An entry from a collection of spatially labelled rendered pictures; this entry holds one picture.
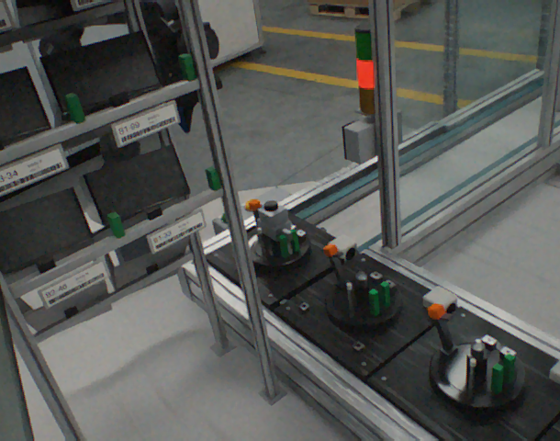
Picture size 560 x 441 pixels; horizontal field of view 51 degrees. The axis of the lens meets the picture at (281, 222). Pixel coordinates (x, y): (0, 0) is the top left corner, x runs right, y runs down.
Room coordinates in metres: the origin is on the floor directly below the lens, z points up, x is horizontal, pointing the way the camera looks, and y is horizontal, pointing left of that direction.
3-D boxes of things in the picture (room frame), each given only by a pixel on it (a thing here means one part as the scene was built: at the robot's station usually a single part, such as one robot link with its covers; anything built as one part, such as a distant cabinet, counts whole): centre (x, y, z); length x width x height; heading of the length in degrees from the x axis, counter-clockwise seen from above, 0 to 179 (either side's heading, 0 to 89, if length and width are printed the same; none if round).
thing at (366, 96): (1.03, -0.21, 1.28); 0.05 x 0.05 x 0.05
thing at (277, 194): (1.25, 0.06, 0.93); 0.21 x 0.07 x 0.06; 123
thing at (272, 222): (1.01, 0.01, 1.06); 0.08 x 0.04 x 0.07; 34
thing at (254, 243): (1.02, 0.02, 0.98); 0.14 x 0.14 x 0.02
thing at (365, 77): (1.03, -0.21, 1.33); 0.05 x 0.05 x 0.05
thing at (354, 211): (1.17, -0.25, 0.91); 0.84 x 0.28 x 0.10; 123
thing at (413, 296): (0.81, -0.12, 1.01); 0.24 x 0.24 x 0.13; 33
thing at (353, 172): (1.30, -0.13, 0.91); 0.89 x 0.06 x 0.11; 123
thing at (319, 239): (1.02, 0.02, 0.96); 0.24 x 0.24 x 0.02; 33
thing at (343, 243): (0.99, -0.12, 0.97); 0.05 x 0.05 x 0.04; 33
